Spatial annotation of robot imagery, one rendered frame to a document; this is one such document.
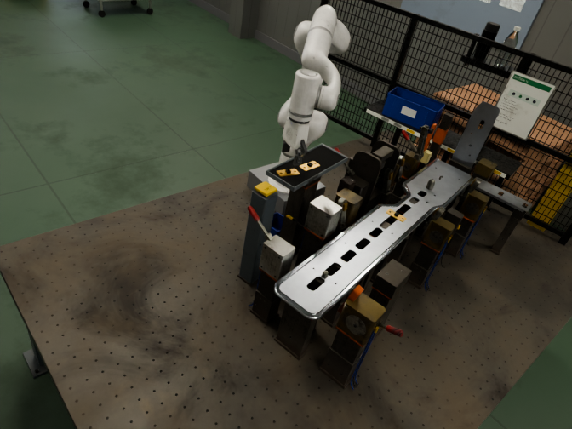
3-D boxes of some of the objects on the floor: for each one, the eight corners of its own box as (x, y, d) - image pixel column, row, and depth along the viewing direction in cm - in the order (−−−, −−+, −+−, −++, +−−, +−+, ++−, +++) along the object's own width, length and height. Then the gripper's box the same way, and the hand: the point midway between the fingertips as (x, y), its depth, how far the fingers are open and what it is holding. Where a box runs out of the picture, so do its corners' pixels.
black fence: (507, 333, 283) (679, 108, 190) (275, 187, 366) (315, -19, 273) (513, 320, 293) (680, 101, 199) (286, 181, 376) (328, -20, 282)
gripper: (321, 126, 150) (311, 169, 160) (297, 103, 161) (288, 145, 172) (302, 128, 146) (293, 172, 157) (279, 104, 158) (271, 146, 168)
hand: (291, 156), depth 164 cm, fingers open, 8 cm apart
